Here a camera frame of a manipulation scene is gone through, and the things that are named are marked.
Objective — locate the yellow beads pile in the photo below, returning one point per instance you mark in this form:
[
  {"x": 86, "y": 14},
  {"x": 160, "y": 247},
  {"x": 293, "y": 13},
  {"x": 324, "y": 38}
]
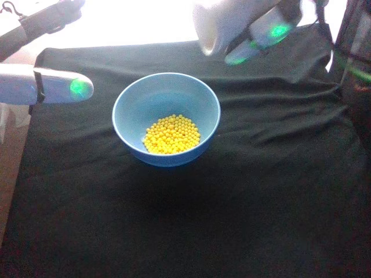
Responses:
[{"x": 172, "y": 136}]

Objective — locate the white paper cup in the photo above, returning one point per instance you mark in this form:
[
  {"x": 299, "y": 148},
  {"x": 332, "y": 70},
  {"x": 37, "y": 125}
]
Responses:
[{"x": 214, "y": 20}]

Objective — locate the light blue bowl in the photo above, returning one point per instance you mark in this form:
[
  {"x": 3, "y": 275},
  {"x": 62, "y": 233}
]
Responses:
[{"x": 139, "y": 98}]

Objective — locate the black table cloth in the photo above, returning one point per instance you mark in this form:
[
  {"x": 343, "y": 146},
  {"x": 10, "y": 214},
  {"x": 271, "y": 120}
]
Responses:
[{"x": 185, "y": 217}]

